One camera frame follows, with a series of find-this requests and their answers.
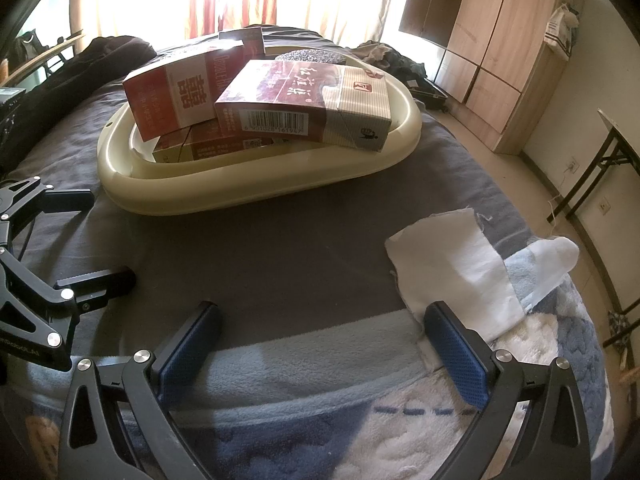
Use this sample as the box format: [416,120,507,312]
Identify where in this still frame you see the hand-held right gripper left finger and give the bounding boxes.
[59,301,222,480]

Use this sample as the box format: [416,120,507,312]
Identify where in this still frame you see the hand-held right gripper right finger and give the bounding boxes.
[423,301,593,480]

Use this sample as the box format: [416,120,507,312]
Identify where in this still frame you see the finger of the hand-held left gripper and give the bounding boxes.
[0,247,137,322]
[0,176,95,246]

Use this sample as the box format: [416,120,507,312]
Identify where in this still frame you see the red and beige carton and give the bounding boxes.
[214,60,393,153]
[152,120,281,163]

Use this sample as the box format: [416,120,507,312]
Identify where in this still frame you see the large glossy red box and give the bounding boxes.
[122,42,246,143]

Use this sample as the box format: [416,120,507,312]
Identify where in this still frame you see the cream plastic basin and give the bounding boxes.
[97,52,423,218]

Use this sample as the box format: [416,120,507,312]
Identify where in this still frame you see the black foam disc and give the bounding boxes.
[274,47,351,67]

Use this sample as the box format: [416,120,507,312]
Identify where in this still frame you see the white cloth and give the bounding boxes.
[385,208,526,343]

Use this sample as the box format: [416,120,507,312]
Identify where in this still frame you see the blue quilted blanket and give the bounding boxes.
[0,235,613,480]

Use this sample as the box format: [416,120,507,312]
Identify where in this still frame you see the dark jacket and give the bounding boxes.
[0,35,158,171]

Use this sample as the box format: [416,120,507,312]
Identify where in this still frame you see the patterned cloth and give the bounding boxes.
[607,310,640,346]

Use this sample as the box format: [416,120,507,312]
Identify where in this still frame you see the black-legged folding table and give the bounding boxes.
[547,107,640,351]

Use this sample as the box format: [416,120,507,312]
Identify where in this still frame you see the dark clothes pile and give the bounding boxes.
[347,39,426,81]

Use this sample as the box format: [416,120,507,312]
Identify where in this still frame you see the wooden wardrobe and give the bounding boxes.
[399,0,586,156]

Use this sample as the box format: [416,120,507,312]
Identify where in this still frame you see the white printed bag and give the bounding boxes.
[544,3,582,59]

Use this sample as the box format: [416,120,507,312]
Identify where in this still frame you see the wooden bed rail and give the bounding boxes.
[0,35,88,88]

